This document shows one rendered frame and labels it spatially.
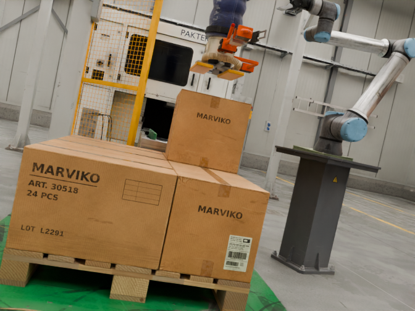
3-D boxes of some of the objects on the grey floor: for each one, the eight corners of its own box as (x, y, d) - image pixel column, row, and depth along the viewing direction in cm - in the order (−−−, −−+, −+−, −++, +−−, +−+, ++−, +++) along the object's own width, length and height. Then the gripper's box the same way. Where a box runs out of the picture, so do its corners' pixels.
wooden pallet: (57, 213, 278) (61, 192, 277) (201, 237, 295) (205, 218, 295) (-3, 284, 160) (4, 247, 159) (243, 316, 177) (251, 284, 177)
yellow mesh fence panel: (52, 178, 400) (93, -40, 389) (60, 178, 409) (100, -35, 398) (120, 201, 360) (169, -41, 349) (128, 200, 369) (175, -35, 358)
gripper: (303, 24, 244) (272, 15, 240) (310, -10, 243) (279, -19, 239) (309, 20, 235) (276, 12, 232) (317, -14, 234) (284, -24, 231)
